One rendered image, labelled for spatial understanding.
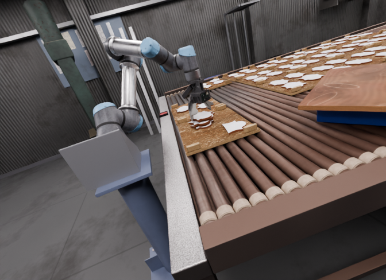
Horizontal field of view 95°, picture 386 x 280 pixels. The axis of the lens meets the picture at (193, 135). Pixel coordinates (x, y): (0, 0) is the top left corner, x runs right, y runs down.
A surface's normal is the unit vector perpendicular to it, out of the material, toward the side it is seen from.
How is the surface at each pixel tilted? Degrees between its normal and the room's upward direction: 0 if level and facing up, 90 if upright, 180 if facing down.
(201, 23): 90
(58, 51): 90
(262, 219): 0
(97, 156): 90
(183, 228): 0
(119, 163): 90
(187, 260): 0
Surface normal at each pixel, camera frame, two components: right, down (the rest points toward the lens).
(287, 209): -0.27, -0.87
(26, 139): 0.27, 0.35
